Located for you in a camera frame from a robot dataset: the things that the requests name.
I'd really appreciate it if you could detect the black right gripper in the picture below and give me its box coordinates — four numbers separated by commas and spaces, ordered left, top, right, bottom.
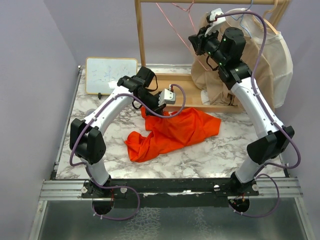
188, 24, 227, 66

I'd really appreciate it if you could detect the pink wire hanger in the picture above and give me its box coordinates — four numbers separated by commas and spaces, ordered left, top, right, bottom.
155, 0, 213, 72

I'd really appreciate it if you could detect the orange t-shirt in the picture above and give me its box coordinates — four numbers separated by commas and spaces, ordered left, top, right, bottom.
124, 107, 222, 163

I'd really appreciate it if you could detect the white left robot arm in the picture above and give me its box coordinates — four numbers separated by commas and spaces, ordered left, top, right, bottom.
69, 66, 165, 198

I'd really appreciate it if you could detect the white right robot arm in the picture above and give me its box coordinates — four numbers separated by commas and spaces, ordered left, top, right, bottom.
188, 27, 295, 196

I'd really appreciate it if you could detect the beige t-shirt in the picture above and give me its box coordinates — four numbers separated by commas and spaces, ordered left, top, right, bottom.
190, 11, 275, 116

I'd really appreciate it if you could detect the white t-shirt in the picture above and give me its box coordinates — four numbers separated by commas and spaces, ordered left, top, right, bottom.
225, 14, 293, 108

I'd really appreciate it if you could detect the wooden hanger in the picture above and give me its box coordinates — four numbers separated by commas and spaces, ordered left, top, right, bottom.
251, 0, 280, 35

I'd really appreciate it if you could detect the wooden clothes rack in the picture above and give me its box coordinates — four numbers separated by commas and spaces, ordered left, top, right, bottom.
134, 0, 291, 114

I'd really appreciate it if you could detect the small whiteboard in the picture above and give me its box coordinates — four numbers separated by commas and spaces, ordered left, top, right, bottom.
85, 57, 138, 95

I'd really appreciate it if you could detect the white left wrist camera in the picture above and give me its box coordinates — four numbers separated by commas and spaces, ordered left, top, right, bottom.
158, 88, 176, 106

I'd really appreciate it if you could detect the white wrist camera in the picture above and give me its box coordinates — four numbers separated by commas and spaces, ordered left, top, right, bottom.
205, 8, 226, 37
158, 88, 176, 106

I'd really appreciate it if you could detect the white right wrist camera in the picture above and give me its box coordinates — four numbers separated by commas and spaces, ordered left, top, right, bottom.
205, 8, 226, 37

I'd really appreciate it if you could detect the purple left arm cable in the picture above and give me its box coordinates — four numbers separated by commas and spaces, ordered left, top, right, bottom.
69, 83, 187, 222

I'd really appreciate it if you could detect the blue wire hanger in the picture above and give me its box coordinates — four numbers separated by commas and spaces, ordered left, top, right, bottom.
231, 0, 254, 38

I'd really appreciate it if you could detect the black mounting rail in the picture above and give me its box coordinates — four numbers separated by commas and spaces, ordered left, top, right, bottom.
81, 178, 259, 209

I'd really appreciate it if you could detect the aluminium table frame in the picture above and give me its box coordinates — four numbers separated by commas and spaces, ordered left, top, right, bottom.
27, 65, 316, 240

